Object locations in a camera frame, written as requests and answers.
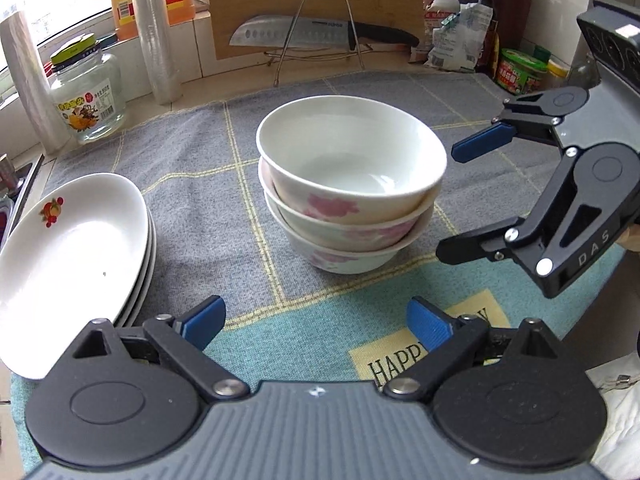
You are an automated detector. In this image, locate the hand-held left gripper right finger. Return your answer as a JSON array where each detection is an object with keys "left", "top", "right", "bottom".
[{"left": 382, "top": 297, "right": 560, "bottom": 402}]

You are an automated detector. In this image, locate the white fruit print plate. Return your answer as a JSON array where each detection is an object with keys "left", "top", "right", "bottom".
[
  {"left": 120, "top": 225, "right": 159, "bottom": 331},
  {"left": 0, "top": 172, "right": 151, "bottom": 380},
  {"left": 114, "top": 210, "right": 154, "bottom": 328}
]

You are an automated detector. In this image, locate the tall plastic bag roll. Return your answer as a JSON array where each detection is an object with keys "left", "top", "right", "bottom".
[{"left": 127, "top": 0, "right": 187, "bottom": 106}]

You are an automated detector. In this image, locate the dark brown knife block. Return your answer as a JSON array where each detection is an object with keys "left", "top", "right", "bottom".
[{"left": 495, "top": 0, "right": 540, "bottom": 53}]

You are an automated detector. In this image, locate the short plastic wrap roll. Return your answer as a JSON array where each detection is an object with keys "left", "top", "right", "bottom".
[{"left": 0, "top": 12, "right": 66, "bottom": 156}]

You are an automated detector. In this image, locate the white garment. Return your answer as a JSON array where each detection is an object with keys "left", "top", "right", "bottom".
[{"left": 584, "top": 350, "right": 640, "bottom": 480}]

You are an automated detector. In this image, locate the clear printed plastic bag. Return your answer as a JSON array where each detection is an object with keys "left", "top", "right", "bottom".
[{"left": 425, "top": 2, "right": 493, "bottom": 72}]

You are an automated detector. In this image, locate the black handled kitchen knife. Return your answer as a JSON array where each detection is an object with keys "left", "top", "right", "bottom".
[{"left": 229, "top": 16, "right": 421, "bottom": 52}]

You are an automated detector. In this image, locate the steel sink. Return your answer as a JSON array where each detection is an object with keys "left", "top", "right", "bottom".
[{"left": 0, "top": 152, "right": 46, "bottom": 241}]

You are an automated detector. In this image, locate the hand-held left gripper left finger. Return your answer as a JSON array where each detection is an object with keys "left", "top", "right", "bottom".
[{"left": 70, "top": 296, "right": 249, "bottom": 402}]

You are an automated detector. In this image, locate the orange cooking oil bottle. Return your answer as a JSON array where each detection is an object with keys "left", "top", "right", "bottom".
[{"left": 107, "top": 0, "right": 195, "bottom": 42}]

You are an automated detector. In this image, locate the green lid sauce jar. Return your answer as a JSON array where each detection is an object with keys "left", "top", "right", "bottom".
[{"left": 496, "top": 48, "right": 549, "bottom": 96}]

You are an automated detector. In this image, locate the glass jar with green lid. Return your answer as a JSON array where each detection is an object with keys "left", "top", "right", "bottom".
[{"left": 49, "top": 34, "right": 127, "bottom": 145}]

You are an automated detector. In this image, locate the red white packet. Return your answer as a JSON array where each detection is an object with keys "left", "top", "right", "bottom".
[{"left": 424, "top": 0, "right": 463, "bottom": 51}]

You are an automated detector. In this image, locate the yellow lid spice jar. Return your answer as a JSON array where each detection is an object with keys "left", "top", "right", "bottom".
[{"left": 546, "top": 57, "right": 571, "bottom": 92}]

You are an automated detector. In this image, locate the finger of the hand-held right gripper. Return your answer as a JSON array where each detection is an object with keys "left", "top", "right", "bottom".
[
  {"left": 436, "top": 149, "right": 628, "bottom": 298},
  {"left": 451, "top": 92, "right": 566, "bottom": 163}
]

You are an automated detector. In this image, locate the grey teal checked mat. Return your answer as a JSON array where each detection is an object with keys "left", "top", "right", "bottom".
[{"left": 9, "top": 71, "right": 626, "bottom": 466}]

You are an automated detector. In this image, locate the dark soy sauce bottle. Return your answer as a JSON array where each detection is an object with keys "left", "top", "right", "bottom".
[{"left": 476, "top": 0, "right": 502, "bottom": 75}]

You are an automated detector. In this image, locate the white pink flower bowl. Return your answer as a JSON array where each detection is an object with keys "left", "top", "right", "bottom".
[
  {"left": 256, "top": 98, "right": 448, "bottom": 225},
  {"left": 264, "top": 187, "right": 434, "bottom": 275},
  {"left": 258, "top": 157, "right": 436, "bottom": 252}
]

